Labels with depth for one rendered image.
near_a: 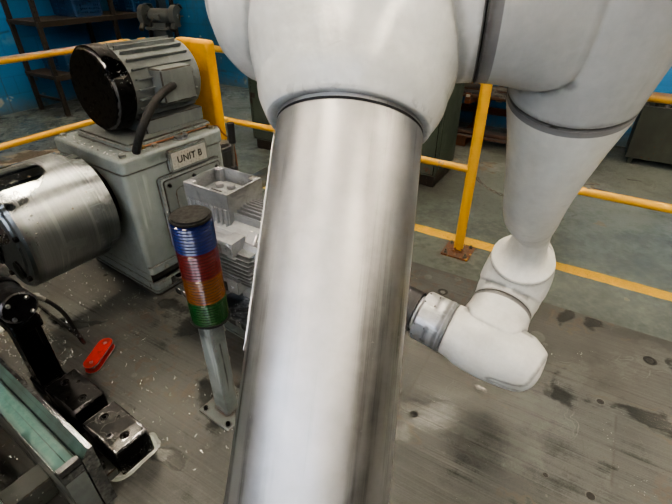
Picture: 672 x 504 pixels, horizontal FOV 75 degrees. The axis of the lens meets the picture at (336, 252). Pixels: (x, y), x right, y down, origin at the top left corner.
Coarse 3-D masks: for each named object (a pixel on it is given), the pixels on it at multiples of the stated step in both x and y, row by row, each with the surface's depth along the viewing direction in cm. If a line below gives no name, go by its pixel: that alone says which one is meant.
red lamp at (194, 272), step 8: (216, 248) 65; (176, 256) 64; (184, 256) 62; (192, 256) 62; (200, 256) 62; (208, 256) 63; (216, 256) 65; (184, 264) 63; (192, 264) 62; (200, 264) 63; (208, 264) 64; (216, 264) 65; (184, 272) 64; (192, 272) 63; (200, 272) 63; (208, 272) 64; (216, 272) 65; (192, 280) 64; (200, 280) 64
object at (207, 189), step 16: (208, 176) 93; (224, 176) 95; (240, 176) 93; (256, 176) 90; (192, 192) 88; (208, 192) 85; (224, 192) 84; (240, 192) 86; (256, 192) 90; (224, 208) 85
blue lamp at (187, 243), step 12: (180, 228) 60; (192, 228) 60; (204, 228) 61; (180, 240) 61; (192, 240) 60; (204, 240) 61; (216, 240) 64; (180, 252) 62; (192, 252) 61; (204, 252) 62
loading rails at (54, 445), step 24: (0, 360) 76; (0, 384) 74; (24, 384) 72; (0, 408) 70; (24, 408) 70; (48, 408) 68; (24, 432) 66; (48, 432) 66; (72, 432) 65; (48, 456) 63; (72, 456) 63; (96, 456) 64; (24, 480) 68; (48, 480) 68; (72, 480) 62; (96, 480) 66
